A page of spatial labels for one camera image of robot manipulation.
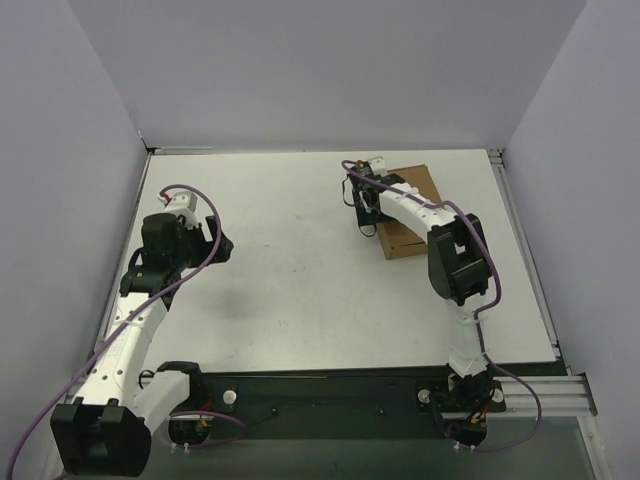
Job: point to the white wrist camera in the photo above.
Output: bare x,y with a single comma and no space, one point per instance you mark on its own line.
183,206
373,167

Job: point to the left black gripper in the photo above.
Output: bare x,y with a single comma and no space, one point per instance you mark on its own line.
209,238

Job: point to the left aluminium side rail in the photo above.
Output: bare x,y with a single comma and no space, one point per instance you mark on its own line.
113,293

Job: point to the right aluminium side rail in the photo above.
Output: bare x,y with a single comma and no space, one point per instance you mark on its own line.
495,157

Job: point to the aluminium front frame rail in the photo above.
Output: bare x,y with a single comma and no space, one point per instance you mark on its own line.
559,396

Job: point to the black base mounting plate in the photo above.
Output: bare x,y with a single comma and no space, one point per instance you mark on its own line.
405,403

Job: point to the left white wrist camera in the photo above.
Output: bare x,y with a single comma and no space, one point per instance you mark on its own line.
183,206

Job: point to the brown cardboard box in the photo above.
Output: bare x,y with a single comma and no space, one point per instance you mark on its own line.
404,235

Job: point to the aluminium side rail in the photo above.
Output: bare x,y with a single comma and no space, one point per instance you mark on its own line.
113,293
495,157

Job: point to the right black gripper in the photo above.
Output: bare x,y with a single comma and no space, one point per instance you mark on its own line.
363,210

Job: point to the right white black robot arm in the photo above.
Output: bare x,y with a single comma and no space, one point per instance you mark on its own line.
458,268

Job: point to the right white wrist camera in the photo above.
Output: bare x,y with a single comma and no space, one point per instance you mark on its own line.
373,167

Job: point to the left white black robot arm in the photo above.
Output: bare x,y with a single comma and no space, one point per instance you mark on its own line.
107,428

